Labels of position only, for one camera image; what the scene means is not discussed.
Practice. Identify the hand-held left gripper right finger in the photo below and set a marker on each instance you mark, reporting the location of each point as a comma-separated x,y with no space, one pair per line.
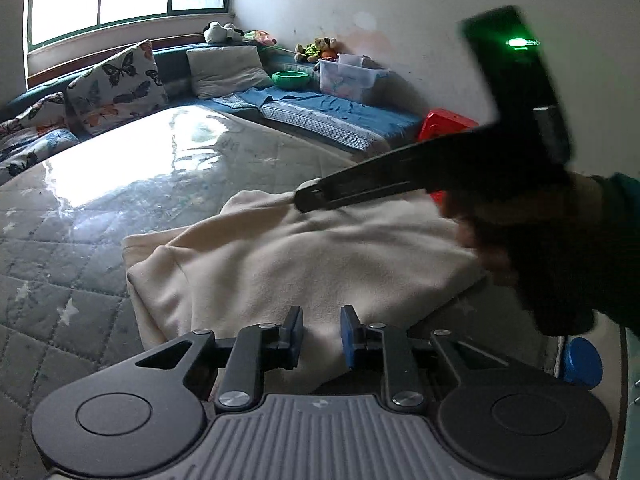
350,337

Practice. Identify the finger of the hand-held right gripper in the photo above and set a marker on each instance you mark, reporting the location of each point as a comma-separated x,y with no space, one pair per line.
360,180

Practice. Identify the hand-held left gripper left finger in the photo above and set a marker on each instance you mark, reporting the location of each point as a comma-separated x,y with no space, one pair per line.
292,335

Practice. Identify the cream cloth towel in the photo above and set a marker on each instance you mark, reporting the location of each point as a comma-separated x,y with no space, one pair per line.
280,270

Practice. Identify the person's right hand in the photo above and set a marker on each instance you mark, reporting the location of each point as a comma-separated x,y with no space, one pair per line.
487,257

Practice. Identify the blue sofa sheet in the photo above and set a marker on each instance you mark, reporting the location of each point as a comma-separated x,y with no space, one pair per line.
360,115

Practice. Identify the red plastic stool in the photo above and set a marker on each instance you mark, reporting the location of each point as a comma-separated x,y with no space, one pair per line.
436,196
445,122

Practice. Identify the clear plastic storage box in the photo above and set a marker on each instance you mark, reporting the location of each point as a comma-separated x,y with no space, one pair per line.
350,80

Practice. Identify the green plastic bowl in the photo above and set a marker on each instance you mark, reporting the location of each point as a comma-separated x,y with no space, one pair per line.
291,80

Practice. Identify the blue towel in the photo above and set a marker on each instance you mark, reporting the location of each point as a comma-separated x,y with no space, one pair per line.
260,97

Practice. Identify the brown teddy bear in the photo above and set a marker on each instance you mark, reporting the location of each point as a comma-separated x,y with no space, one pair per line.
328,47

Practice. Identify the green yellow plush toy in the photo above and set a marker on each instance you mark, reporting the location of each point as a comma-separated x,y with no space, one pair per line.
310,51

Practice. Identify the grey pillow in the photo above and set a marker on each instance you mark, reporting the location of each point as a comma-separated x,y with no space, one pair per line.
225,72

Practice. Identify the green pink plush toy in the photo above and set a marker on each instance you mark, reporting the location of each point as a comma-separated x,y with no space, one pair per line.
260,37

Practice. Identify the panda plush toy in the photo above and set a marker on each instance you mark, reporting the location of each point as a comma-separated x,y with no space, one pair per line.
222,32

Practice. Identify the blue round plastic object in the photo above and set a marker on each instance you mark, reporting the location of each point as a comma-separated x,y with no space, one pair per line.
582,362

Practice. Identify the large butterfly print pillow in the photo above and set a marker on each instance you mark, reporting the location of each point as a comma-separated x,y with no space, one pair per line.
120,90

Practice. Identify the floral pillow on left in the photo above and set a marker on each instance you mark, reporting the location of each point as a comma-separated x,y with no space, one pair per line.
35,152

